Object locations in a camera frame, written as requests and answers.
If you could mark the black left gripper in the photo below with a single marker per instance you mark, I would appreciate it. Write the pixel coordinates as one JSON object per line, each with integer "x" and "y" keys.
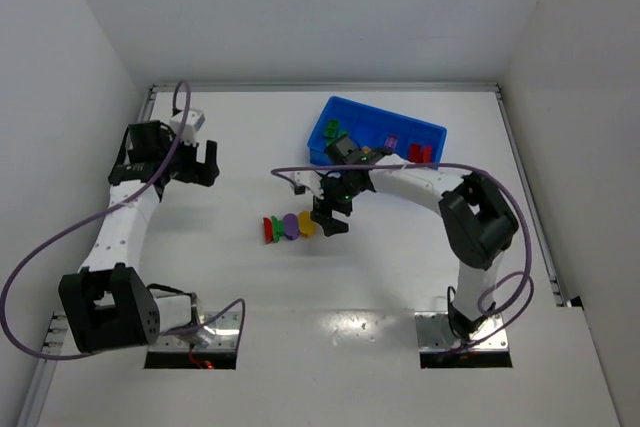
{"x": 189, "y": 162}

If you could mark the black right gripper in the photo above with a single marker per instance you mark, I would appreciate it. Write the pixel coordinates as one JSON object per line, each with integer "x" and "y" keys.
{"x": 330, "y": 195}

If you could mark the yellow rounded duplo brick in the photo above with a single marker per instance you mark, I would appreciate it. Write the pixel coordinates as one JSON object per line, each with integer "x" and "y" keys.
{"x": 307, "y": 226}

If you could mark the purple rounded brick cluster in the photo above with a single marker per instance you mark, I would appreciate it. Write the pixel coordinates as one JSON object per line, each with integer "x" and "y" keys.
{"x": 291, "y": 226}

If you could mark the green brick cluster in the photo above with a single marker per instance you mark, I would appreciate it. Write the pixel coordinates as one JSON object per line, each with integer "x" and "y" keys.
{"x": 278, "y": 231}

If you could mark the red half-round brick cluster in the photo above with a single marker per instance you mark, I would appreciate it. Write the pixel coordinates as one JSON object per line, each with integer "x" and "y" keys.
{"x": 268, "y": 230}

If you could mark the green sloped duplo brick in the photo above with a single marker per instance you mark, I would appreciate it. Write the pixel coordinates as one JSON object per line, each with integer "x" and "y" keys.
{"x": 331, "y": 129}

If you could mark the purple rounded duplo brick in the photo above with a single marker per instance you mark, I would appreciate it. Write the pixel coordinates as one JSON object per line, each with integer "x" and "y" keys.
{"x": 392, "y": 143}

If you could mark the red rectangular duplo brick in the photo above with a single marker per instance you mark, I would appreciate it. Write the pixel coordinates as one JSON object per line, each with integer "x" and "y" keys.
{"x": 415, "y": 153}

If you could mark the red rounded duplo brick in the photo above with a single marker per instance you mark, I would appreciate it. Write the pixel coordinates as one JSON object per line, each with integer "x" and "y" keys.
{"x": 427, "y": 154}

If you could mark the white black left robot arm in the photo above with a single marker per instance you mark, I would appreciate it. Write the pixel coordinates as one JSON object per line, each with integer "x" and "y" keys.
{"x": 107, "y": 304}

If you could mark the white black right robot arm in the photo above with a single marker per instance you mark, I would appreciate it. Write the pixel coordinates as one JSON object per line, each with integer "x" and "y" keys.
{"x": 478, "y": 222}

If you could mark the blue plastic divided bin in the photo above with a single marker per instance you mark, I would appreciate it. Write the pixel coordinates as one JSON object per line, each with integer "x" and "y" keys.
{"x": 369, "y": 126}

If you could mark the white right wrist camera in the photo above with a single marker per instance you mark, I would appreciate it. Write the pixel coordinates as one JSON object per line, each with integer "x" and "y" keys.
{"x": 307, "y": 182}

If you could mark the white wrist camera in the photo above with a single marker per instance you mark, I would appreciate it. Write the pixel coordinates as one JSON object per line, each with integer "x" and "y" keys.
{"x": 187, "y": 125}
{"x": 307, "y": 182}

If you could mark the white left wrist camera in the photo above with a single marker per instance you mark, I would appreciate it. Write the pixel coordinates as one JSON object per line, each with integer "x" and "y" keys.
{"x": 187, "y": 125}

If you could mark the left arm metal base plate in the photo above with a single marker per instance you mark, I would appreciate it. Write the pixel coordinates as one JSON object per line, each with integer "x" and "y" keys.
{"x": 218, "y": 337}

